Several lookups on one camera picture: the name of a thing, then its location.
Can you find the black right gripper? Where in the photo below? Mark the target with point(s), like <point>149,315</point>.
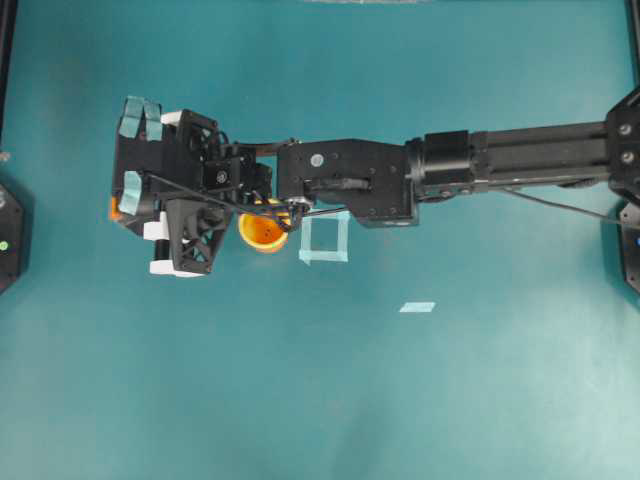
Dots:
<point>197,155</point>

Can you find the orange block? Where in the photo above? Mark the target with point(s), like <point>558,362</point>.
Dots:
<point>114,213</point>

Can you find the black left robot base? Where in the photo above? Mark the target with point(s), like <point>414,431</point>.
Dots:
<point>11,237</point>

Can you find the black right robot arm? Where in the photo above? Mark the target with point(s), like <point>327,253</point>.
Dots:
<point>162,156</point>

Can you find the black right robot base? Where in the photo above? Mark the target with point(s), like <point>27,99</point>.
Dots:
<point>629,244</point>

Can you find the orange cup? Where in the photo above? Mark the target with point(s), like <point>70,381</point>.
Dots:
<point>264,232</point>

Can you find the light tape square marker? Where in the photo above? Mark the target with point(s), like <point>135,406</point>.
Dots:
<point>324,238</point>

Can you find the small light tape strip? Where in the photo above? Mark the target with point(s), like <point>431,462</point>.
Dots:
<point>417,307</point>

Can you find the black camera mount with white blocks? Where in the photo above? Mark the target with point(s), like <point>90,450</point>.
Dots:
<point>187,236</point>

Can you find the black frame rail left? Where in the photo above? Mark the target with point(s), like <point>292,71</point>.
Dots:
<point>8,18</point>

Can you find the black frame rail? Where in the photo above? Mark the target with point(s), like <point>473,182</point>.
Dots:
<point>632,15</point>
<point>8,18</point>

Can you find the black frame rail right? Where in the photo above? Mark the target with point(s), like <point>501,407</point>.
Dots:
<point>632,15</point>

